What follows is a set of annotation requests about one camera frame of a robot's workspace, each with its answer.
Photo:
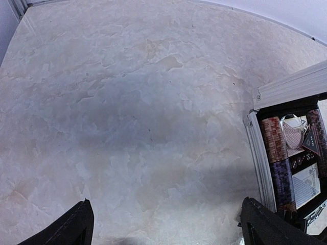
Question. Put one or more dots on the clear round dish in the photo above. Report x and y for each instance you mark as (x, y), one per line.
(294, 122)

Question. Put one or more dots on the purple chip row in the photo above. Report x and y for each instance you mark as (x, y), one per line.
(283, 185)

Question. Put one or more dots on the red playing card deck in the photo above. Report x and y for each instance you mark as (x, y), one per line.
(294, 139)

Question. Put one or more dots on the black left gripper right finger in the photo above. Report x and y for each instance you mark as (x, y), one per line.
(262, 226)

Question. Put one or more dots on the red dice row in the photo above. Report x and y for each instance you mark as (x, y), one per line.
(301, 161)

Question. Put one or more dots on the black triangular button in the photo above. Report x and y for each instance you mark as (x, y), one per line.
(310, 141)

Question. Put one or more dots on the aluminium poker chip case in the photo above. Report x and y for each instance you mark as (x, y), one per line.
(298, 93)

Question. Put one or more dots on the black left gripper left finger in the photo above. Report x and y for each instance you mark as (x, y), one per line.
(74, 227)

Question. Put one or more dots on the dark red chip row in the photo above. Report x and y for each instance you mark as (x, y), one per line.
(314, 117)

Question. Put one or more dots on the blue playing card deck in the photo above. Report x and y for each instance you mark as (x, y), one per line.
(306, 185)

